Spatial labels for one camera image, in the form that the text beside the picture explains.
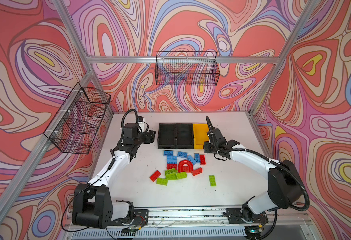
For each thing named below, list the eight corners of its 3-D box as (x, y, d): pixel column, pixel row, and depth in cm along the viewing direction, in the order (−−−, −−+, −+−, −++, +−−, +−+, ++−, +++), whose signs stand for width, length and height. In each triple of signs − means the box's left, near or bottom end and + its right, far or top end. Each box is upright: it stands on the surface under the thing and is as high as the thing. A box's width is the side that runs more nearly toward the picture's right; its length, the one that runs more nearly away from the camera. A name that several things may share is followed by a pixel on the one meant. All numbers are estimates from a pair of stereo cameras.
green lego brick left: (156, 185, 86) (155, 184, 84) (156, 179, 88) (156, 177, 86) (167, 185, 86) (167, 184, 84) (167, 179, 88) (167, 177, 86)
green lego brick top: (165, 179, 88) (164, 177, 84) (165, 171, 91) (165, 168, 88) (176, 179, 88) (176, 177, 84) (176, 171, 91) (176, 168, 88)
